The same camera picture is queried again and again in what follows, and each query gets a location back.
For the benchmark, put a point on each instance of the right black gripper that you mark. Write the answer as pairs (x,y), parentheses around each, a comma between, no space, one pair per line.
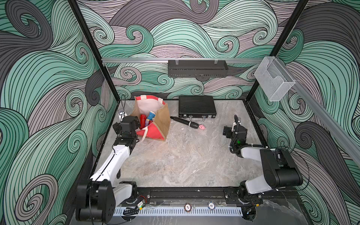
(228,130)

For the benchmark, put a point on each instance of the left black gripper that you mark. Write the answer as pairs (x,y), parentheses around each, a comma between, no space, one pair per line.
(116,127)

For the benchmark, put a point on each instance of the red flashlight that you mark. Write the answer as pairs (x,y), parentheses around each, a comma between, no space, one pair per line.
(143,118)

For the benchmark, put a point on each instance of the red jute tote bag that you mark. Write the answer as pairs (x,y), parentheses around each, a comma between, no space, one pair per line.
(158,128)

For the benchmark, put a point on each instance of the small blue object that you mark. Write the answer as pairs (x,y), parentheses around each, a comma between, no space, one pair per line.
(151,115)

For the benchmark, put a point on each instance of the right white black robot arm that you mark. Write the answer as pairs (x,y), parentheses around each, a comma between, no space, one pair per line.
(278,167)

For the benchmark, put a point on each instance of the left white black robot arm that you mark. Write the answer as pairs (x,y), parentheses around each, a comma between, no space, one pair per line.
(97,197)

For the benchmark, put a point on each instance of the black microphone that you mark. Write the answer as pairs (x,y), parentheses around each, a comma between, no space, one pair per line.
(186,122)

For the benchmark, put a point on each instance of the black tool on table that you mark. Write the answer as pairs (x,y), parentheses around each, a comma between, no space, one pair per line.
(119,174)

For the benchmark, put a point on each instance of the black hard case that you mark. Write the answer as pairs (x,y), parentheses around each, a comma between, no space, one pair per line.
(197,107)

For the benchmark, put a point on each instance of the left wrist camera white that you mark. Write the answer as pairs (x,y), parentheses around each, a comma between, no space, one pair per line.
(122,115)

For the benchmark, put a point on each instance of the clear plastic wall bin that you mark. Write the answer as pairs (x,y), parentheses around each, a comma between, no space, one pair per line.
(274,78)

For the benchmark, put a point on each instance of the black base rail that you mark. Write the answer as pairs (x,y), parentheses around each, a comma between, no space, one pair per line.
(229,195)

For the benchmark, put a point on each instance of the black wall shelf tray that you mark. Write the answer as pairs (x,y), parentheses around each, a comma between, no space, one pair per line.
(197,68)

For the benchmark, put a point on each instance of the white slotted cable duct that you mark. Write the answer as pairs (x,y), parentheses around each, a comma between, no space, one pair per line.
(197,211)

